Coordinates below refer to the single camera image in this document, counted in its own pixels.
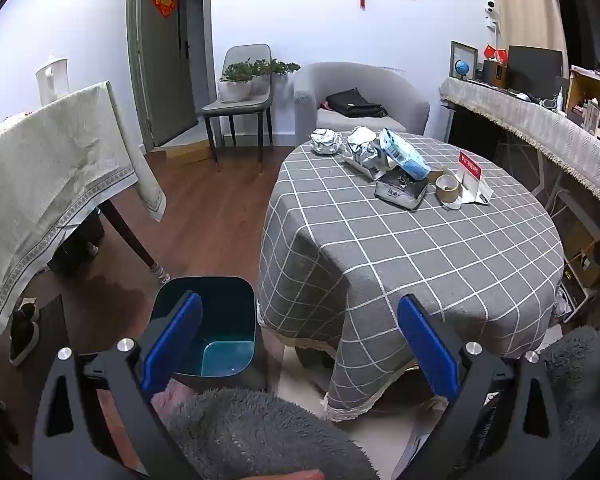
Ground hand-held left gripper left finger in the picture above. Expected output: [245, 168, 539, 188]
[30, 291, 206, 480]

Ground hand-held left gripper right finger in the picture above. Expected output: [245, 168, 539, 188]
[396, 293, 564, 480]

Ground dark teal trash bin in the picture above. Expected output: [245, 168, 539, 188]
[149, 275, 268, 393]

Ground brown tape roll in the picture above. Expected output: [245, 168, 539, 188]
[434, 175, 463, 210]

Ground black foil packet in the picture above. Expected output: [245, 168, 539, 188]
[374, 169, 428, 211]

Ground white blue plastic packet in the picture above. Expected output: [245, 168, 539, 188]
[377, 128, 431, 180]

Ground cardboard box under desk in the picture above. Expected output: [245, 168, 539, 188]
[562, 217, 600, 288]

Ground grey checked tablecloth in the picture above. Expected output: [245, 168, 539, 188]
[256, 130, 566, 423]

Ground wooden table leg with sock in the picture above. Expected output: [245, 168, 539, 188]
[102, 200, 171, 286]

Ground black floor mat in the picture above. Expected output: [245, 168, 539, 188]
[27, 294, 70, 356]

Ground beige fringed desk cloth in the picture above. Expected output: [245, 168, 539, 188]
[439, 77, 600, 221]

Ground black shoe white sole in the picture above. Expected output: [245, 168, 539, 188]
[10, 302, 41, 336]
[9, 321, 41, 366]

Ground sign stand with red label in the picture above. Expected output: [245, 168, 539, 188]
[455, 150, 494, 206]

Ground open cardboard box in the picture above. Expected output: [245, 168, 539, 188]
[565, 66, 600, 141]

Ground black monitor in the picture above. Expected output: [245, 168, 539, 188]
[507, 45, 565, 96]

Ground crumpled foil tray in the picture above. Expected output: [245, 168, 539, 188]
[341, 126, 396, 181]

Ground beige patterned tablecloth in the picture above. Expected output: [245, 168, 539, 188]
[0, 80, 167, 396]

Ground crumpled foil ball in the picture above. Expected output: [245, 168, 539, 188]
[310, 128, 344, 157]

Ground black bag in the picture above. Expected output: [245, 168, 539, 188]
[325, 88, 388, 120]

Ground green plant in white pot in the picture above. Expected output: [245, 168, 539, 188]
[250, 58, 302, 97]
[218, 61, 255, 103]

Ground beige curtain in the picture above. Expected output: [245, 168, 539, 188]
[487, 0, 568, 61]

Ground dark grey door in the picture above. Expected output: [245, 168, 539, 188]
[126, 0, 213, 153]

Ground grey armchair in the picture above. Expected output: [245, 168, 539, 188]
[292, 61, 431, 147]

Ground white kettle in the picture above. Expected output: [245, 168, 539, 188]
[35, 56, 71, 107]

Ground grey dining chair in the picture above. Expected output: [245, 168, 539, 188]
[201, 43, 276, 171]

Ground picture frame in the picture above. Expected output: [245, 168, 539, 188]
[450, 41, 479, 81]

